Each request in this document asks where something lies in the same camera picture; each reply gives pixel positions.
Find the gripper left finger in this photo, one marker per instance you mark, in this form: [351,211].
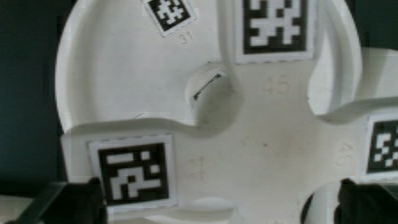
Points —
[68,204]

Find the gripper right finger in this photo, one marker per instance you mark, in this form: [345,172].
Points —
[367,203]

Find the white cross-shaped table base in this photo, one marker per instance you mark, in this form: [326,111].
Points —
[248,168]

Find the white table leg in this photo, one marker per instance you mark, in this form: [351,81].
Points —
[205,88]

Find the white round table top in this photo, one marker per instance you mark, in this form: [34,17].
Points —
[129,66]

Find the white U-shaped frame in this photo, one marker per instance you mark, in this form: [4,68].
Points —
[379,77]

